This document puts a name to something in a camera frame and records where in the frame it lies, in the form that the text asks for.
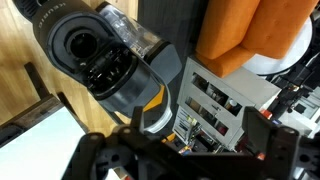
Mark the black whiteboard stand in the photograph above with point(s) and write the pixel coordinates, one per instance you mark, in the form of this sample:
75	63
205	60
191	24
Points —
33	113

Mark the white whiteboard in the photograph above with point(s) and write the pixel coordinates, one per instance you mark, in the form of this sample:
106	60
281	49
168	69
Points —
40	150

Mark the black coffee machine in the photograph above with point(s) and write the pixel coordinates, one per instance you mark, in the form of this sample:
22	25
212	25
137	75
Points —
50	20

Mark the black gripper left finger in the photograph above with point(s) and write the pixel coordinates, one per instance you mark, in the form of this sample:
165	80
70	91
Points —
137	116

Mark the grey cabinet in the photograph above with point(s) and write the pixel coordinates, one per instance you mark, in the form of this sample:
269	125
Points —
200	70

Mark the white tool rack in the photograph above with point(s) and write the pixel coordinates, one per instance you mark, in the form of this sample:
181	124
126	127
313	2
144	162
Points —
183	125

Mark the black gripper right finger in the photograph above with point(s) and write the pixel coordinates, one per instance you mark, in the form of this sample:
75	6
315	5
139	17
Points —
263	133

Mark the white round table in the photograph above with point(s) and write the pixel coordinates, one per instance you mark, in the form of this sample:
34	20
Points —
286	56

